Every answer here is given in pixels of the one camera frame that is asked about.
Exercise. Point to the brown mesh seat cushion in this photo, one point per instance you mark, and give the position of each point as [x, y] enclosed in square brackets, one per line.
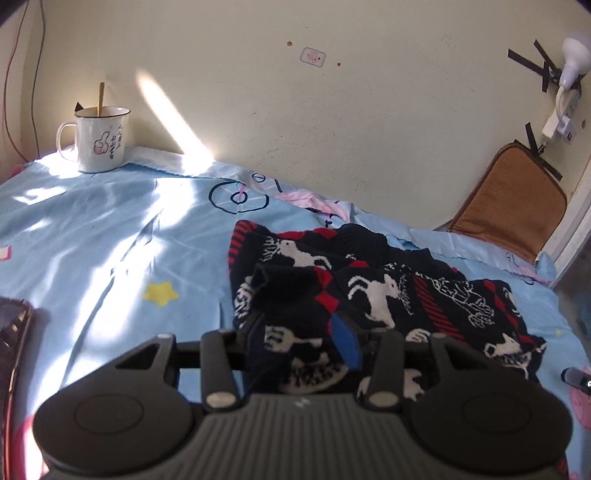
[508, 203]

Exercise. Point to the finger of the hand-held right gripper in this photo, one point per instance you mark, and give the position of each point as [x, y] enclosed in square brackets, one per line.
[577, 381]

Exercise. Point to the white bulb clip lamp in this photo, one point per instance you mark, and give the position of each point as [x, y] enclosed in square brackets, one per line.
[576, 57]

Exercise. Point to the dark red edged case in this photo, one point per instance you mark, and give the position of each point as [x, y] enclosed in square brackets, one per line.
[13, 350]

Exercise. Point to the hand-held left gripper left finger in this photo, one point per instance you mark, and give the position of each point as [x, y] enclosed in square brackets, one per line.
[221, 364]

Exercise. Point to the black red white patterned sweater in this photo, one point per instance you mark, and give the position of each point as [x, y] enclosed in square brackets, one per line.
[383, 286]

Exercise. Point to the light blue cartoon bed sheet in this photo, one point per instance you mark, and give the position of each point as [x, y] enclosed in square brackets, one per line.
[115, 240]

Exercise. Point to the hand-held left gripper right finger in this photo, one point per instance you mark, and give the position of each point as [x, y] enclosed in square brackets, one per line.
[347, 344]

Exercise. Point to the white enamel mug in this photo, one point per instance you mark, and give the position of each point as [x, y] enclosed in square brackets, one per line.
[99, 144]

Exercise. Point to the small pink wall sticker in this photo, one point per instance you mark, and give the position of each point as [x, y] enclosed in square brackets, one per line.
[312, 56]

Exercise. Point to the black tape strip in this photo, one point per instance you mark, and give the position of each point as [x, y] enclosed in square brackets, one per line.
[545, 161]
[531, 60]

